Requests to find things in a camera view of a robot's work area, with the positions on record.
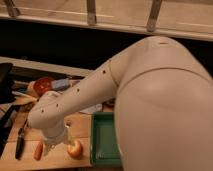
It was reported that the red tomato bowl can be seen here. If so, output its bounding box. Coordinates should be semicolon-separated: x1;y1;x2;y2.
33;77;53;96

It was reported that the yellow banana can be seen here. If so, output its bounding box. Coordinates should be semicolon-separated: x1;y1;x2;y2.
12;91;37;105

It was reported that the blue sponge block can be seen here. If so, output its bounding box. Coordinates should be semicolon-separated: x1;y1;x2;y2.
51;79;70;91

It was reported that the yellow red apple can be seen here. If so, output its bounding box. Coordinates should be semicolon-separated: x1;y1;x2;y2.
67;140;83;158

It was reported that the green plastic tray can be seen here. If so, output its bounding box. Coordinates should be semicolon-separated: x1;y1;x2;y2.
90;112;122;167

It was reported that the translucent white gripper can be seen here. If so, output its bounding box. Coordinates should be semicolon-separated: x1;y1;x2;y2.
40;125;75;158

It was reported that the black handled can opener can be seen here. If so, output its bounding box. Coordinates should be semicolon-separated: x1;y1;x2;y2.
15;119;27;160

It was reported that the grey cloth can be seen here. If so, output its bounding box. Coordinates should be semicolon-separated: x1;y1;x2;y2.
80;104;103;114

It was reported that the orange carrot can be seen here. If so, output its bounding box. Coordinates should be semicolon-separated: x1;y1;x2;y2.
34;141;43;161

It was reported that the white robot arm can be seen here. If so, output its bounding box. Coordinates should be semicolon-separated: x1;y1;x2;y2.
28;36;213;171

